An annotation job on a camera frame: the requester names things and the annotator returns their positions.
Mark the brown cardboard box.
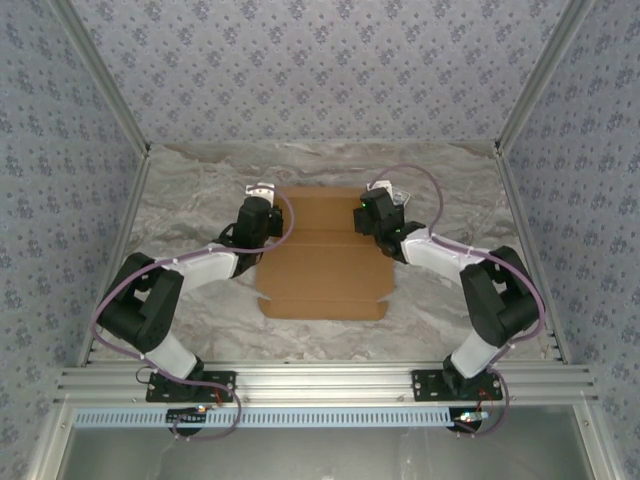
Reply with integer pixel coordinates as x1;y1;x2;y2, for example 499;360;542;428
253;185;396;322

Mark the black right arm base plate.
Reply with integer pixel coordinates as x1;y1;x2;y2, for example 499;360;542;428
410;368;504;403

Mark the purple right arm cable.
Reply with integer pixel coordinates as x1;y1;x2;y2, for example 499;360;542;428
369;163;546;439

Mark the aluminium table side rail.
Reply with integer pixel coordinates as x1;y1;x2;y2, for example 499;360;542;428
494;147;572;365
77;147;154;369

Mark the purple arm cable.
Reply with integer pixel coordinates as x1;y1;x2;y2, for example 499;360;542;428
369;163;546;439
91;189;296;442

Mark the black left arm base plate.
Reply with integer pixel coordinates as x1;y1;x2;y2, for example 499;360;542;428
144;370;239;404

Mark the grey metal sheet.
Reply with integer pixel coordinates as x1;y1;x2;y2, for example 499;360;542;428
64;407;589;480

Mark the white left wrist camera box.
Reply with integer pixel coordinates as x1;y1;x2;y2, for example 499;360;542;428
244;182;277;206

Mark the aluminium frame post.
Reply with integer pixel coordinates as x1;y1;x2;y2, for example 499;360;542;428
49;0;152;157
493;0;599;156

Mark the aluminium mounting rail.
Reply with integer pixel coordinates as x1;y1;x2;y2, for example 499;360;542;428
54;362;599;406

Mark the pale blue slotted cable duct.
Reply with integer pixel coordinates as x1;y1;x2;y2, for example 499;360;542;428
72;405;454;430

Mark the small black adapter board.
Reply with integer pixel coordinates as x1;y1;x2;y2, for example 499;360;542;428
167;405;209;424
452;409;489;427

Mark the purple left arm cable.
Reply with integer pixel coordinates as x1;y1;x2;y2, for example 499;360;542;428
91;189;296;442

